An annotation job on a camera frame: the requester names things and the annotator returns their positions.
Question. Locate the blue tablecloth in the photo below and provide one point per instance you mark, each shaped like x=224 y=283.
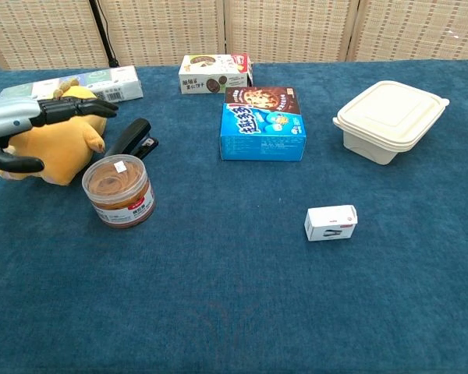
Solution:
x=234 y=280

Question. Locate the clear jar of rubber bands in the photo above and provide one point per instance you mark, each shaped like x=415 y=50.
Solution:
x=119 y=195

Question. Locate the yellow plush duck toy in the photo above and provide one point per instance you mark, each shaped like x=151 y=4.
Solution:
x=62 y=152

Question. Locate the black stapler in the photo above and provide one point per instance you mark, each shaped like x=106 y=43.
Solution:
x=129 y=137

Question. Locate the pastel tissue multipack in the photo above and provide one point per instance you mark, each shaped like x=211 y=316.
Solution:
x=117 y=83

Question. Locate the bamboo folding screen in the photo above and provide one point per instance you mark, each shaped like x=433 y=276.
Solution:
x=288 y=27

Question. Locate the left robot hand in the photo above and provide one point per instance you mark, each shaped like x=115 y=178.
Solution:
x=15 y=117

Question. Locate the blue chocolate chip cookie box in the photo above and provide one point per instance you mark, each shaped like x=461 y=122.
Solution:
x=262 y=128

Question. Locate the beige lidded lunch container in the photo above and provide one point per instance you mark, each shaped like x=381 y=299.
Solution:
x=388 y=117

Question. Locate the black tripod stand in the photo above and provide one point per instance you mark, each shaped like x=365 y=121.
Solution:
x=103 y=35

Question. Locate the white chocolate cookie box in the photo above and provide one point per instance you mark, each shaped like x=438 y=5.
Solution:
x=210 y=74

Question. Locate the small white staple box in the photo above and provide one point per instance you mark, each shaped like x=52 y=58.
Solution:
x=329 y=224

